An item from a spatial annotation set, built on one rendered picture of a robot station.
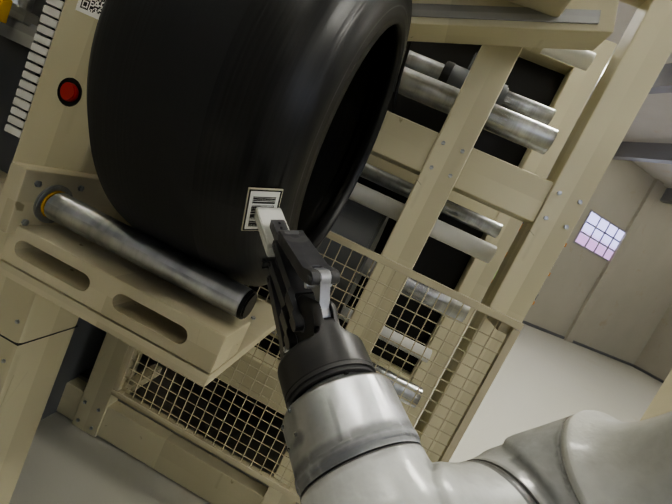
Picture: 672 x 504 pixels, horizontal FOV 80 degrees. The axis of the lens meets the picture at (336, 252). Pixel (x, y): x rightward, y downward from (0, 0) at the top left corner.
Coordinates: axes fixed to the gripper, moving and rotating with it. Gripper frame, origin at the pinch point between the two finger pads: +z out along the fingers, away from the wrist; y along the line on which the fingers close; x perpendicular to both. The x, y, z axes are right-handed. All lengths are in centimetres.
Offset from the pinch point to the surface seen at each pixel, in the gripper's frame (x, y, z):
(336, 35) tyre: 5.6, -18.5, 9.8
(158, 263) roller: -11.3, 14.9, 11.0
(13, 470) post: -39, 78, 15
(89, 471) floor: -30, 120, 29
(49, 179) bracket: -25.2, 12.0, 26.3
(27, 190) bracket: -27.5, 12.3, 23.8
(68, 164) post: -24.0, 14.5, 34.9
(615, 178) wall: 1070, 260, 528
